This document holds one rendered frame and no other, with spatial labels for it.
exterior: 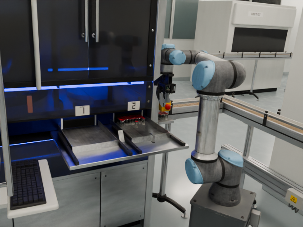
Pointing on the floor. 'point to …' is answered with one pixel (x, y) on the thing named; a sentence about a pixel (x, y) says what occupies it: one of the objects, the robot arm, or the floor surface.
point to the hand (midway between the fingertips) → (162, 104)
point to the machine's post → (159, 36)
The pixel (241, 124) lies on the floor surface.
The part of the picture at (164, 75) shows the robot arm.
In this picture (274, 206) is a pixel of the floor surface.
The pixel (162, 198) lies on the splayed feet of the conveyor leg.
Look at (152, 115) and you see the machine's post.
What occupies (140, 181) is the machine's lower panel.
